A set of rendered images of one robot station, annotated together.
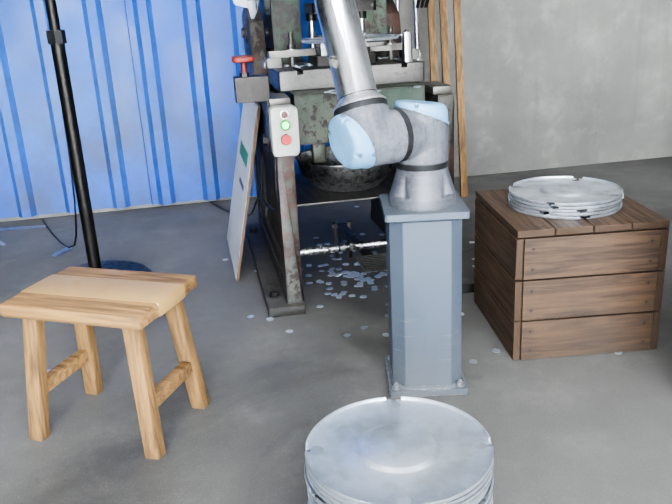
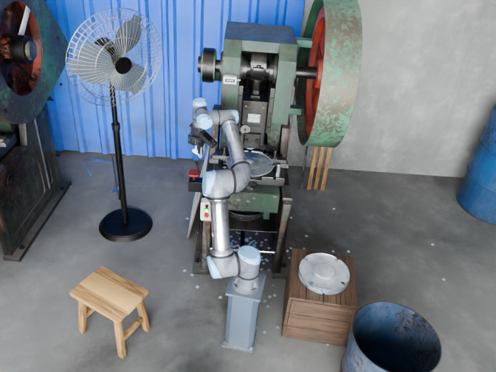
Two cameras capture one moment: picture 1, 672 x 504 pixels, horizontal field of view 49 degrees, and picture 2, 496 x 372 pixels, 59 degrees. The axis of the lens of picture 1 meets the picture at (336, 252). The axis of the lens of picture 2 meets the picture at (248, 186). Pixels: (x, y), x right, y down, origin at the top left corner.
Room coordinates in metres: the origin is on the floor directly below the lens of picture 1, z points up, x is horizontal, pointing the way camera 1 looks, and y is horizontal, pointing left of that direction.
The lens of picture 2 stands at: (0.00, -0.37, 2.19)
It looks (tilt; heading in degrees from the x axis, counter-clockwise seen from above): 35 degrees down; 7
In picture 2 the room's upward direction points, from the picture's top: 5 degrees clockwise
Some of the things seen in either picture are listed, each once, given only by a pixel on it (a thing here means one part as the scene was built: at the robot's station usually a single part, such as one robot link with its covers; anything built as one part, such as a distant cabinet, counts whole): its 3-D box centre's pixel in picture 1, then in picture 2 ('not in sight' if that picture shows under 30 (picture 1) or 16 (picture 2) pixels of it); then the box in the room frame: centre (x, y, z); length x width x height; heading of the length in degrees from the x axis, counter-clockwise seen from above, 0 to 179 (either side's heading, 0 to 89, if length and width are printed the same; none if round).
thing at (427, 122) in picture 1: (418, 129); (247, 260); (1.61, -0.20, 0.62); 0.13 x 0.12 x 0.14; 117
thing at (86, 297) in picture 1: (112, 357); (112, 311); (1.48, 0.51, 0.16); 0.34 x 0.24 x 0.34; 72
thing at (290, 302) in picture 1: (260, 142); (207, 181); (2.48, 0.24, 0.45); 0.92 x 0.12 x 0.90; 10
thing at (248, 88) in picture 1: (253, 107); (196, 191); (2.11, 0.21, 0.62); 0.10 x 0.06 x 0.20; 100
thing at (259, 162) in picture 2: (349, 38); (249, 162); (2.27, -0.07, 0.78); 0.29 x 0.29 x 0.01
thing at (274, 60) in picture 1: (288, 49); (223, 154); (2.36, 0.11, 0.76); 0.17 x 0.06 x 0.10; 100
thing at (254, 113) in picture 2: not in sight; (253, 119); (2.35, -0.06, 1.04); 0.17 x 0.15 x 0.30; 10
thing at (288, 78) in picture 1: (342, 72); (248, 167); (2.39, -0.05, 0.68); 0.45 x 0.30 x 0.06; 100
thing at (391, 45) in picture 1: (393, 42); (275, 158); (2.42, -0.22, 0.76); 0.17 x 0.06 x 0.10; 100
